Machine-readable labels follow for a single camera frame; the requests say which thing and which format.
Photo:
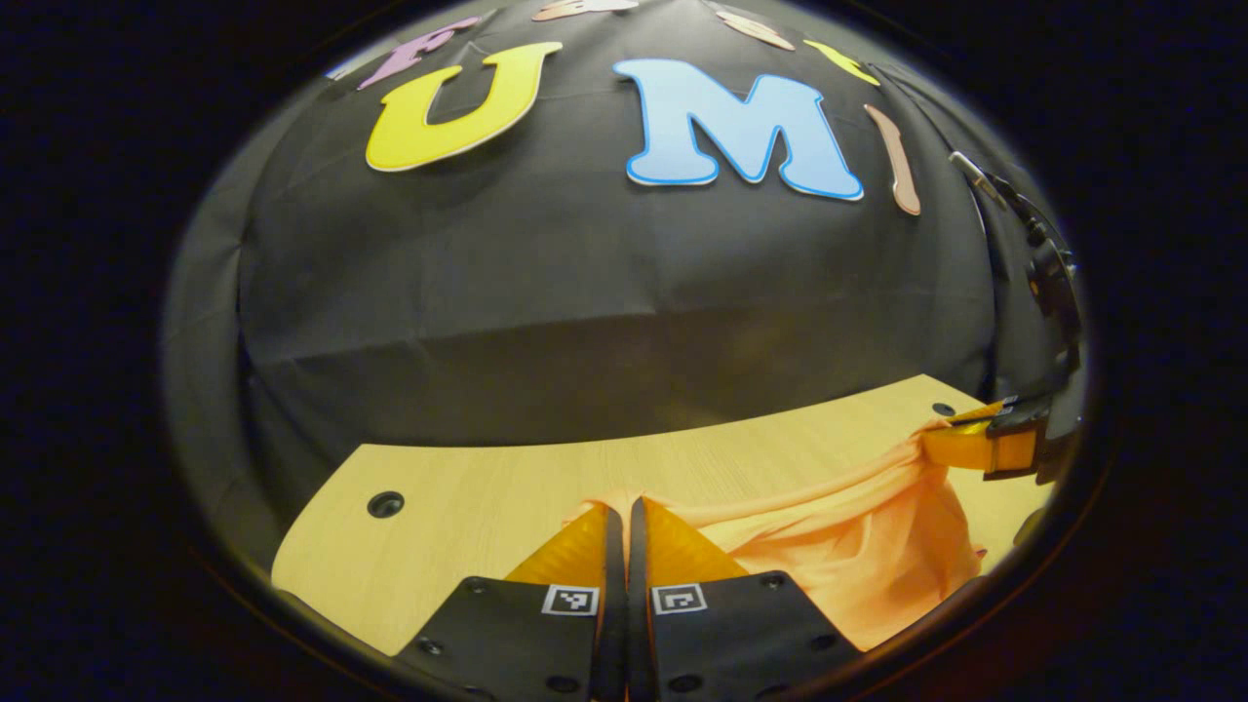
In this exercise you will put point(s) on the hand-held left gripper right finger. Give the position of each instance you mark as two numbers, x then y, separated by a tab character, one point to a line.
741	643

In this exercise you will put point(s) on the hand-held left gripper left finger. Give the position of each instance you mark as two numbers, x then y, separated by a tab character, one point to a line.
517	643

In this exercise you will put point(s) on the black backdrop cloth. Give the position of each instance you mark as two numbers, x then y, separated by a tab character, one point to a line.
585	292

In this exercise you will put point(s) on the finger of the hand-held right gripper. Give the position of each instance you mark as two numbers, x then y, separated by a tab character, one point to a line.
975	448

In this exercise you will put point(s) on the orange T-shirt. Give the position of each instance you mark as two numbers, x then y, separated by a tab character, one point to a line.
858	546

